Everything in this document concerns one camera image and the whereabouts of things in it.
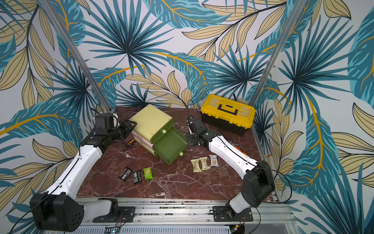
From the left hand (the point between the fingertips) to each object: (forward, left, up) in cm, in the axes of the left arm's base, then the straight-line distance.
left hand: (135, 127), depth 79 cm
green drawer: (0, -14, -4) cm, 15 cm away
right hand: (0, -31, -7) cm, 32 cm away
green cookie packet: (-17, -6, -23) cm, 29 cm away
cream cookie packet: (-13, -34, -22) cm, 43 cm away
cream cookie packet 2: (-9, -39, -22) cm, 45 cm away
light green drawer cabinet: (0, -11, -2) cm, 11 cm away
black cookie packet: (-18, +8, -23) cm, 30 cm away
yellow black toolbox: (+17, -54, -7) cm, 57 cm away
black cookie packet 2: (-19, 0, -22) cm, 29 cm away
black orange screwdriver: (+2, +10, -21) cm, 24 cm away
